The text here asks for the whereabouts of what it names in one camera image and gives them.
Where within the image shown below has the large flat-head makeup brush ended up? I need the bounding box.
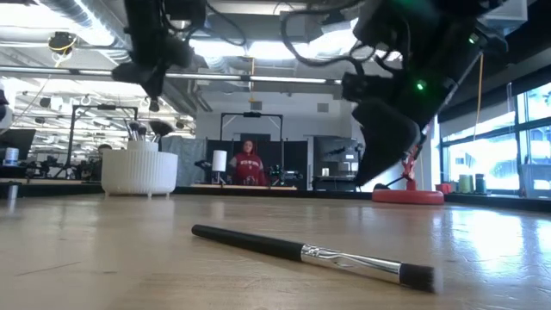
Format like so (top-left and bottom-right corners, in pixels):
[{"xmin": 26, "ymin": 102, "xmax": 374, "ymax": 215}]
[{"xmin": 192, "ymin": 224, "xmax": 436, "ymax": 295}]

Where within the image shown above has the white and blue cup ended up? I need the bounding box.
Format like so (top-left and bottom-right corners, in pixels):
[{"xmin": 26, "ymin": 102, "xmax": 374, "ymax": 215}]
[{"xmin": 3, "ymin": 147, "xmax": 21, "ymax": 167}]

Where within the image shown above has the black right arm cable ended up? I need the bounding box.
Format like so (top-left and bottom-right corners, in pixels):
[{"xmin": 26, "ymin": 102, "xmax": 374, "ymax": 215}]
[{"xmin": 280, "ymin": 6, "xmax": 367, "ymax": 75}]

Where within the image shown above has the black monitor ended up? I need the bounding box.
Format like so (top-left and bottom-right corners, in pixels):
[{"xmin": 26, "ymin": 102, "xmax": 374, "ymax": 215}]
[{"xmin": 0, "ymin": 127, "xmax": 37, "ymax": 161}]

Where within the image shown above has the person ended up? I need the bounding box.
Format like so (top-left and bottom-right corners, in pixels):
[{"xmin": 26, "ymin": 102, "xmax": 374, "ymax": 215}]
[
  {"xmin": 90, "ymin": 143, "xmax": 114, "ymax": 182},
  {"xmin": 227, "ymin": 139, "xmax": 268, "ymax": 187}
]

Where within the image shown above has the grey partition panel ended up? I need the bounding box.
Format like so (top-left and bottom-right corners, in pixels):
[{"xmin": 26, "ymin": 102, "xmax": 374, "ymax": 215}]
[{"xmin": 161, "ymin": 136, "xmax": 207, "ymax": 186}]

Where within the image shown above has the black lamp cable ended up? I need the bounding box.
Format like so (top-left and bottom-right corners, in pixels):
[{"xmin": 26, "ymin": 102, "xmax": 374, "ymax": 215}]
[{"xmin": 373, "ymin": 175, "xmax": 408, "ymax": 192}]

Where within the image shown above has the white ribbed round container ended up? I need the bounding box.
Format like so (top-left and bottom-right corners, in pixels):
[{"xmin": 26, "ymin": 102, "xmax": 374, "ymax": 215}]
[{"xmin": 101, "ymin": 140, "xmax": 179, "ymax": 199}]

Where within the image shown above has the green cup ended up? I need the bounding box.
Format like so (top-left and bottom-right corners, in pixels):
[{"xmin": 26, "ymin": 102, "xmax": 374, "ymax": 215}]
[{"xmin": 457, "ymin": 173, "xmax": 475, "ymax": 195}]

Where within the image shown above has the wooden background table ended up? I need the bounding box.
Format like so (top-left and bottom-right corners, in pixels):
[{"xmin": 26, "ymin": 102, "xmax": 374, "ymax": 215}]
[{"xmin": 191, "ymin": 183, "xmax": 298, "ymax": 192}]

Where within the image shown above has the black metal frame stand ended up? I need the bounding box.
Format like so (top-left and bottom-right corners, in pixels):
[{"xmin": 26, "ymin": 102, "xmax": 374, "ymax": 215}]
[
  {"xmin": 66, "ymin": 104, "xmax": 139, "ymax": 180},
  {"xmin": 220, "ymin": 111, "xmax": 286, "ymax": 187}
]

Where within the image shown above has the black ceiling device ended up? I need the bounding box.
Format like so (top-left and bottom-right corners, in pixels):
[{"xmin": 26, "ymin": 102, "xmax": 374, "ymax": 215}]
[{"xmin": 46, "ymin": 30, "xmax": 78, "ymax": 56}]

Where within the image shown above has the black partition panel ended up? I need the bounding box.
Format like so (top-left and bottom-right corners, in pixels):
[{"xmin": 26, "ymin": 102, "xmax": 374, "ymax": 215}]
[{"xmin": 206, "ymin": 138, "xmax": 309, "ymax": 189}]

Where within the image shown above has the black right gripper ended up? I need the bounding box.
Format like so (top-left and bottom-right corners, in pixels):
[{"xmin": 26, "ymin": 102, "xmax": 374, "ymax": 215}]
[{"xmin": 342, "ymin": 34, "xmax": 483, "ymax": 187}]

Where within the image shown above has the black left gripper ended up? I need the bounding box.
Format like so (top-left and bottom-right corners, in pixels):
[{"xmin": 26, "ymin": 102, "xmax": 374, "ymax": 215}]
[{"xmin": 112, "ymin": 37, "xmax": 195, "ymax": 101}]

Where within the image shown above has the red desk lamp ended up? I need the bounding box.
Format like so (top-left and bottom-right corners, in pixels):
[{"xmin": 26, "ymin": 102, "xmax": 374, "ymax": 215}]
[{"xmin": 372, "ymin": 144, "xmax": 445, "ymax": 206}]

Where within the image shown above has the white cylinder table lamp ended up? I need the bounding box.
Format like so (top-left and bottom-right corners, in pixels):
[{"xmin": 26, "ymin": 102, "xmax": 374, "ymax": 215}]
[{"xmin": 212, "ymin": 149, "xmax": 228, "ymax": 184}]

